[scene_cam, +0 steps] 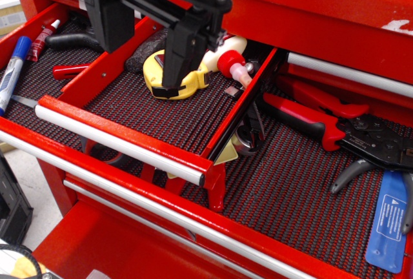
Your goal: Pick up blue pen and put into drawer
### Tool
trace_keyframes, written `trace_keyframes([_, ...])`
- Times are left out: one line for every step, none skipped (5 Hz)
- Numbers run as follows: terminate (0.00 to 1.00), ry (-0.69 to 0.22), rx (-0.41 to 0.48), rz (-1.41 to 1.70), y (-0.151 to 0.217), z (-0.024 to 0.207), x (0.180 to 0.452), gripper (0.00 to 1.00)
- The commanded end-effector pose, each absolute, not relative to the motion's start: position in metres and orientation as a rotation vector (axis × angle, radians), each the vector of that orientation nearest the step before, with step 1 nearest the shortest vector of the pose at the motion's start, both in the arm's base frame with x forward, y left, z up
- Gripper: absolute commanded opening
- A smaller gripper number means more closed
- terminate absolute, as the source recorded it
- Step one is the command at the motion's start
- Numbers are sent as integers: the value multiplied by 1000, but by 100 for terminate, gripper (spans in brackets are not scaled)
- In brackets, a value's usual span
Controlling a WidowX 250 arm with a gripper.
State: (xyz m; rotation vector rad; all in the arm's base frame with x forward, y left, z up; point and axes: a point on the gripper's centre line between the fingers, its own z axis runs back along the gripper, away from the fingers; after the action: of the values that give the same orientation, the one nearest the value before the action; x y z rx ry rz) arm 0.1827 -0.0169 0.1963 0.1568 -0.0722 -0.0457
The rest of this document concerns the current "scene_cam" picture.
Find blue white marker pen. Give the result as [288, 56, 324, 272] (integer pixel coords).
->
[1, 36, 32, 116]

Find red handled tool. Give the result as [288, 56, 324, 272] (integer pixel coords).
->
[52, 63, 90, 80]

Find red crimping pliers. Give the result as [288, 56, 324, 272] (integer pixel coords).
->
[257, 75, 412, 171]

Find red tool chest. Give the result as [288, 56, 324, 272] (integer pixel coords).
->
[8, 0, 413, 279]

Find black clamp handle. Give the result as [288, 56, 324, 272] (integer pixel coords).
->
[45, 12, 104, 53]

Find metal blade tip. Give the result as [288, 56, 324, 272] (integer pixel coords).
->
[11, 95, 38, 109]

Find large red open drawer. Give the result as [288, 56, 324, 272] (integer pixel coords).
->
[1, 19, 412, 278]

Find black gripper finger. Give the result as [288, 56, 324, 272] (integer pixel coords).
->
[85, 0, 135, 53]
[162, 17, 207, 88]

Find blue plastic pouch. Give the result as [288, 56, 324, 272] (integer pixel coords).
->
[365, 171, 407, 274]

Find black crate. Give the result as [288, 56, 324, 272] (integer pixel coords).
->
[1, 152, 34, 245]

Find red threadlocker tube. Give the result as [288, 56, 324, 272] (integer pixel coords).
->
[26, 19, 61, 62]

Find dark grey sponge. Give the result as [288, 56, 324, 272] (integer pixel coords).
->
[124, 28, 168, 73]

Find small red open drawer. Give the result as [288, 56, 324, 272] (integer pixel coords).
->
[34, 16, 279, 212]

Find white glue bottle red cap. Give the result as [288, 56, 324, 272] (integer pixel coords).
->
[202, 36, 252, 88]

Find grey handled pliers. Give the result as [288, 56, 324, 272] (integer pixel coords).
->
[328, 158, 413, 235]

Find round metal tape roll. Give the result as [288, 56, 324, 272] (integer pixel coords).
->
[231, 122, 265, 156]

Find yellow tape measure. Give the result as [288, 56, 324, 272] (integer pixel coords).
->
[143, 50, 212, 100]

